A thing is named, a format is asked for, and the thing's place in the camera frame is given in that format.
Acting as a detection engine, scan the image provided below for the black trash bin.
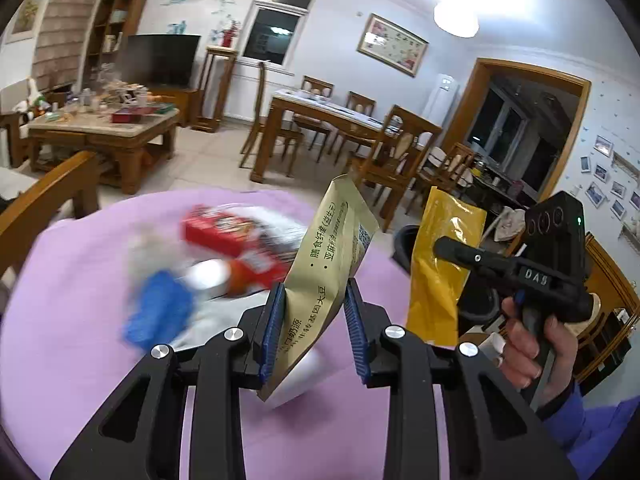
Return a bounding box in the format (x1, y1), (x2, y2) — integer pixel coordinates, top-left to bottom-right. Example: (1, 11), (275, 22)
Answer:
(392, 224), (420, 274)

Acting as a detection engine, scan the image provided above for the white tissue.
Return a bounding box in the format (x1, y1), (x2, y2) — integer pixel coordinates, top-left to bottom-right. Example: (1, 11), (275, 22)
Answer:
(170, 290), (337, 408)

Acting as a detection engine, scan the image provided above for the black television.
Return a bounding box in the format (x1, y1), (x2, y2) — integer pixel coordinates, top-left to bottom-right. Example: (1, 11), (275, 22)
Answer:
(116, 34), (201, 88)

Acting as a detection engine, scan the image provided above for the round ceiling lamp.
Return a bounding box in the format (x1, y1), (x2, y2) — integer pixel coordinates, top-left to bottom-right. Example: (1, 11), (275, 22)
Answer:
(434, 0), (480, 39)

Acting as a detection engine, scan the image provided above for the framed flower painting right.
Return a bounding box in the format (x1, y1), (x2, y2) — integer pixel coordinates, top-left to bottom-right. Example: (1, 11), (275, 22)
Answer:
(357, 13), (428, 77)

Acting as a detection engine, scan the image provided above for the wooden dining chair left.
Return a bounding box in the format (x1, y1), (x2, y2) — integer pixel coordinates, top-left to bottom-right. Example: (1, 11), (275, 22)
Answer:
(239, 61), (304, 178)

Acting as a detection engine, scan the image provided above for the red snack box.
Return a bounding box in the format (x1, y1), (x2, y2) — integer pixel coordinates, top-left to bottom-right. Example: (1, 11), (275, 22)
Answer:
(181, 204), (306, 264)

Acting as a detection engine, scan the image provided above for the wooden bookshelf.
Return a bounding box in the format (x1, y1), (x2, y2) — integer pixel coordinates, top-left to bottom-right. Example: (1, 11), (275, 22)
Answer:
(82, 0), (148, 86)

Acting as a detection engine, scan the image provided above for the beige milk powder bag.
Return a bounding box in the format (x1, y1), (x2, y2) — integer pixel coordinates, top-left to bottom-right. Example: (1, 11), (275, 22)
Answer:
(258, 176), (378, 401)

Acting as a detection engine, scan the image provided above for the blue tissue pack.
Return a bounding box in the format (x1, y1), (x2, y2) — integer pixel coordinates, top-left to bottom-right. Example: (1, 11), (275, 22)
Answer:
(124, 270), (194, 352)

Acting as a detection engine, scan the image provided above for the wooden dining chair near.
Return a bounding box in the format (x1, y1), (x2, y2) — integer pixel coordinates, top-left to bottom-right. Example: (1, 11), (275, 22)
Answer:
(345, 105), (442, 232)

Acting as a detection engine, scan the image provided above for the small red box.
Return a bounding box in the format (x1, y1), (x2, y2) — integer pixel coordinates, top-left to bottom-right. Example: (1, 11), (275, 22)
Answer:
(229, 250), (291, 296)

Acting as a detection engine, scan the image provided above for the person right hand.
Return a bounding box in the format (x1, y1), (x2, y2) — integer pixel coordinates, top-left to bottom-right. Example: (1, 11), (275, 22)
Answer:
(499, 297), (578, 408)

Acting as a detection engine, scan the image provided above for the wooden coffee table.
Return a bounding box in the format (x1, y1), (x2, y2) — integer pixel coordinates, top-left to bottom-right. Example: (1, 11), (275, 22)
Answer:
(28, 110), (178, 195)

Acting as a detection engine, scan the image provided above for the purple tablecloth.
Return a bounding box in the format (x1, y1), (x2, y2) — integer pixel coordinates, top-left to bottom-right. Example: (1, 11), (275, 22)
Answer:
(1, 188), (388, 479)

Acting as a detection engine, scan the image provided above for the yellow plastic bag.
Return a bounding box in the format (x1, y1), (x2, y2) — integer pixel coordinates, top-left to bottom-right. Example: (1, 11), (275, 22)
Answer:
(406, 186), (486, 348)

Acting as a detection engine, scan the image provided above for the framed sunflower painting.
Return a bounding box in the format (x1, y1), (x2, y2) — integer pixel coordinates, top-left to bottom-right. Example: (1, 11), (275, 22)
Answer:
(6, 0), (48, 44)

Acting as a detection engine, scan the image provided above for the wooden dining chair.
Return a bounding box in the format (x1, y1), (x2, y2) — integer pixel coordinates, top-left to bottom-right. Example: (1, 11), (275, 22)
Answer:
(239, 61), (304, 178)
(345, 105), (442, 232)

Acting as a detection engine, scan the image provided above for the wooden sofa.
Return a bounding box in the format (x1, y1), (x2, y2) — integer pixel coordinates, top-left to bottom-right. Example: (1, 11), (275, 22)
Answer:
(0, 151), (101, 274)

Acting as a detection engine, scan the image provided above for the tall wooden plant stand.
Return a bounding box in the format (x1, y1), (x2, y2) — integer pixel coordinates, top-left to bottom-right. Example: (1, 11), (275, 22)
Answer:
(192, 46), (238, 133)

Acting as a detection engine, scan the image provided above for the white air conditioner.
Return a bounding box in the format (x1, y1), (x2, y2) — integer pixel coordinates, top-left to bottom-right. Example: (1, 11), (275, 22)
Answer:
(422, 74), (459, 127)

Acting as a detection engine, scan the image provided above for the person right forearm blue sleeve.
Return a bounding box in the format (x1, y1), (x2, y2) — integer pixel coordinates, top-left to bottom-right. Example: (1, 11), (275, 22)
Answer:
(537, 382), (639, 479)

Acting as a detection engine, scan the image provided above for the wooden dining table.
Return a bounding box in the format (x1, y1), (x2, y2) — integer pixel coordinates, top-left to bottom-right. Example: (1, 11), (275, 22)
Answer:
(250, 90), (383, 183)

